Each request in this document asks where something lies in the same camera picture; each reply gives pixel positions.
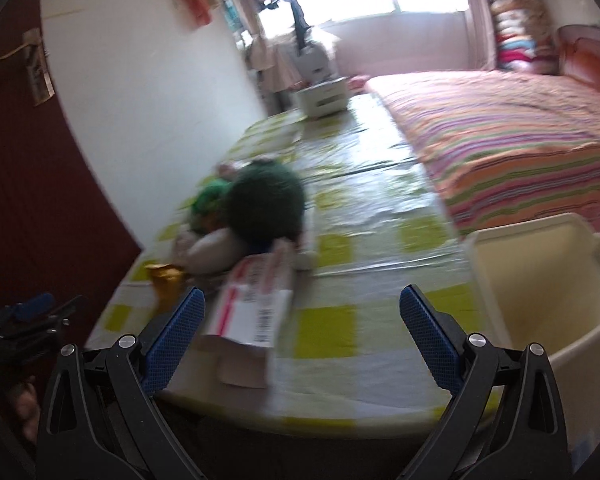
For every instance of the white grey air purifier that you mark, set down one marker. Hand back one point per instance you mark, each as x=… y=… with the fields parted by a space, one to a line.
x=312 y=63

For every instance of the cream plastic trash bin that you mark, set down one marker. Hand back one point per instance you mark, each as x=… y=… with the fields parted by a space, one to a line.
x=539 y=281

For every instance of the white red cardboard box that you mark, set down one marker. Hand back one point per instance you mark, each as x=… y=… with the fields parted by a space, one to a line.
x=243 y=327

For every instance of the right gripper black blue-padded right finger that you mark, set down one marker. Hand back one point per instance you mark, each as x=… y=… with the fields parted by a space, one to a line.
x=504 y=419

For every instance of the striped colourful bed sheet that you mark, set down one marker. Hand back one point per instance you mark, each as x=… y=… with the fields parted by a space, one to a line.
x=501 y=148

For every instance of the white appliance on table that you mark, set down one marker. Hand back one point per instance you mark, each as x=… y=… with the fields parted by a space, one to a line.
x=324 y=99

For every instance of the white tissue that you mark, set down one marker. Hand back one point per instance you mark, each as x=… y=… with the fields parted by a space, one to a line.
x=206 y=254

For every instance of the yellow checkered plastic tablecloth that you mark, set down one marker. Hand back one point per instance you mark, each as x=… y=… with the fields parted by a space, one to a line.
x=345 y=363

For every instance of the metal door handle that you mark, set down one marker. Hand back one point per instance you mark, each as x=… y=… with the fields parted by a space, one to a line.
x=33 y=52

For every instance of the red wooden headboard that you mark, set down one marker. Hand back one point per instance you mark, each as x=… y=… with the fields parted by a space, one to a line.
x=579 y=53

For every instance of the bright green plastic bag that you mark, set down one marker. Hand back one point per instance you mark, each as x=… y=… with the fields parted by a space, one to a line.
x=208 y=211

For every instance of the pink curtain right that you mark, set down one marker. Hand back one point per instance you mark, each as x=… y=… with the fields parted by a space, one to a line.
x=481 y=35

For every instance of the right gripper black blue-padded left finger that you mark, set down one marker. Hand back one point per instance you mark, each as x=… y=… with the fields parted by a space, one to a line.
x=99 y=419

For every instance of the black garment hanging low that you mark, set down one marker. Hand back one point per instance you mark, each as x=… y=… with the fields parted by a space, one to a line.
x=301 y=28

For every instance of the stack of folded quilts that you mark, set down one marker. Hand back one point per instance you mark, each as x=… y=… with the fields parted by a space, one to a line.
x=524 y=37

